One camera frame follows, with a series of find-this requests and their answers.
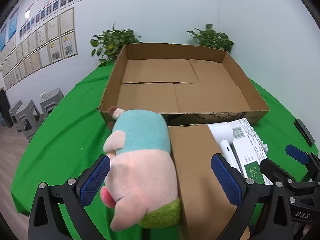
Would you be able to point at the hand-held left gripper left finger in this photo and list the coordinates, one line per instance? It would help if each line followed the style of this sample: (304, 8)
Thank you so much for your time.
(96, 180)

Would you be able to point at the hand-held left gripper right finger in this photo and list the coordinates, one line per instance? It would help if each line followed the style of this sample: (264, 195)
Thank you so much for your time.
(226, 180)

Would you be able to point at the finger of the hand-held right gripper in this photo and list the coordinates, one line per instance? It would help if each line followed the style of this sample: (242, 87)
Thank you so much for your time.
(297, 153)
(271, 167)

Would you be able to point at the white folding phone stand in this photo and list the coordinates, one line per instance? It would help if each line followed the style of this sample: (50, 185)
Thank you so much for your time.
(264, 147)

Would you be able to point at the white and green product box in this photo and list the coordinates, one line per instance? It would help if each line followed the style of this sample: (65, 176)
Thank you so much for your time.
(247, 142)

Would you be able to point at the long brown cardboard box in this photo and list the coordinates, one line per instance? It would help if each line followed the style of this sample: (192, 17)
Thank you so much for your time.
(197, 160)

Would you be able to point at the pink and teal plush toy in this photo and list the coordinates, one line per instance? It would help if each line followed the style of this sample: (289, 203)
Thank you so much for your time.
(140, 170)

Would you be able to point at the white hair dryer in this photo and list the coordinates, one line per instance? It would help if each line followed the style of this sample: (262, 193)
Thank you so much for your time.
(221, 132)

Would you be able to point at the large cardboard box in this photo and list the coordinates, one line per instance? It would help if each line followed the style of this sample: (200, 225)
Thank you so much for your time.
(175, 97)

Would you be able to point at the black clamp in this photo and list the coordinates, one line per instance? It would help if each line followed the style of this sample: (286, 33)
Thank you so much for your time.
(303, 131)

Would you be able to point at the grey plastic stool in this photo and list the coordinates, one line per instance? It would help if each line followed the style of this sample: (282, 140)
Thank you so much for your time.
(27, 117)
(51, 102)
(13, 111)

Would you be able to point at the black cabinet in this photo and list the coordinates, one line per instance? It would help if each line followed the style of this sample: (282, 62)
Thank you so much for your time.
(4, 107)

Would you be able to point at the bushy potted green plant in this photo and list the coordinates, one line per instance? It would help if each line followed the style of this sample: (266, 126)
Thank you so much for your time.
(115, 42)

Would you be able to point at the small potted green plant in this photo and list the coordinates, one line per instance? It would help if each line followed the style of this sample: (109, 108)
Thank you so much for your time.
(212, 38)

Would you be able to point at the framed wall certificates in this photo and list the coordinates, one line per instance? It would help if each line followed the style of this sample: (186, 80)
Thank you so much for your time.
(50, 45)

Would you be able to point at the blue wall posters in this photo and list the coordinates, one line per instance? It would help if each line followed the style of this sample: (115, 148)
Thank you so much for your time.
(12, 25)

